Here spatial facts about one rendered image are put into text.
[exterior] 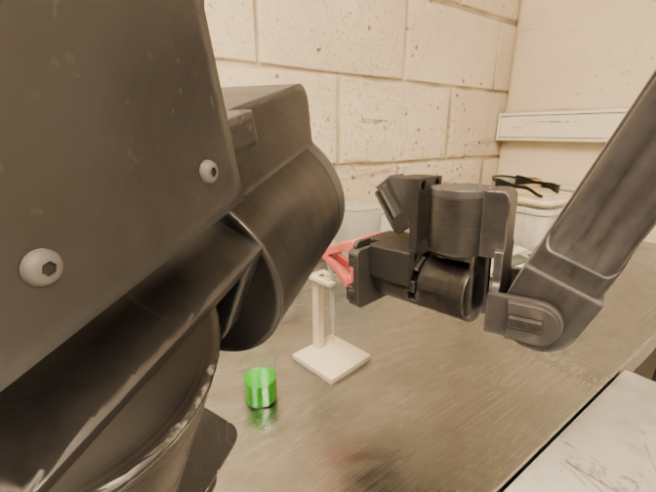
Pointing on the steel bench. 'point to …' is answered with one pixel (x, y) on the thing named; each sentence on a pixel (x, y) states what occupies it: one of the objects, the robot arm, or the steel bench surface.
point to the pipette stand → (328, 364)
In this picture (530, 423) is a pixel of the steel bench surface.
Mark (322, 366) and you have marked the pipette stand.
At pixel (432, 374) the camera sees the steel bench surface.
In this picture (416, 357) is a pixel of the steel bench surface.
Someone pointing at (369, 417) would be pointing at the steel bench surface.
